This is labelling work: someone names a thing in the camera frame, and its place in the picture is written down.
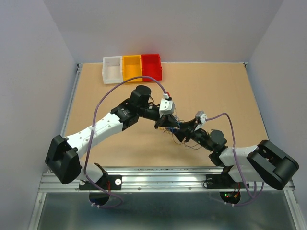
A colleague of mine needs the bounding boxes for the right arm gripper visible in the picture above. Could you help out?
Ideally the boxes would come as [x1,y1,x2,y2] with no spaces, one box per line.
[170,117,213,151]

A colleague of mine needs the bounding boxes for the coloured wire bundle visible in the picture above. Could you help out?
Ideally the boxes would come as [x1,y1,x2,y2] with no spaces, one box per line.
[155,109,204,150]

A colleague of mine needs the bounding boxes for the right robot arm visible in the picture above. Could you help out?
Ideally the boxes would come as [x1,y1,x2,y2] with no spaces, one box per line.
[175,118,299,190]

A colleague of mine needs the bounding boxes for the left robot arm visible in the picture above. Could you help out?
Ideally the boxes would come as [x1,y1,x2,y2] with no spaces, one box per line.
[45,85,178,189]

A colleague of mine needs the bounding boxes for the red plastic bin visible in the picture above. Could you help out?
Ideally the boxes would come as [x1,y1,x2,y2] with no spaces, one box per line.
[141,54,163,81]

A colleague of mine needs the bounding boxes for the yellow plastic bin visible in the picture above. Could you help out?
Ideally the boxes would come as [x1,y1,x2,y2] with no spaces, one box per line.
[122,55,142,81]

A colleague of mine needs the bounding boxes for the white plastic bin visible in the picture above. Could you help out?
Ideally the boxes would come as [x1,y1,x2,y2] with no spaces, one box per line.
[102,56,123,84]

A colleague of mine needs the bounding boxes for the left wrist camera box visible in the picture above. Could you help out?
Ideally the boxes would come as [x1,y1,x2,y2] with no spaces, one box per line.
[159,93,175,117]

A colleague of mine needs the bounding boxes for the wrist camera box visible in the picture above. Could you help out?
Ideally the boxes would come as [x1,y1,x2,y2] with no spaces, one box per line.
[159,93,175,117]
[195,111,207,131]

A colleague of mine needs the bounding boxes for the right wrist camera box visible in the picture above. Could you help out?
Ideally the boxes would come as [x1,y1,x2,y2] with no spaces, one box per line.
[195,111,207,131]

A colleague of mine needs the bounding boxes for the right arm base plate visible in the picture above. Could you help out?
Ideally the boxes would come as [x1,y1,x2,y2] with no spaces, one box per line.
[202,174,245,189]

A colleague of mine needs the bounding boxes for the aluminium mounting rail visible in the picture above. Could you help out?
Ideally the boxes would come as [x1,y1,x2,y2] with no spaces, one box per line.
[38,165,295,194]

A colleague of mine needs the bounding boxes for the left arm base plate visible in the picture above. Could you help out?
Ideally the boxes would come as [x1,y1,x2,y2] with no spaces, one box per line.
[78,174,122,191]

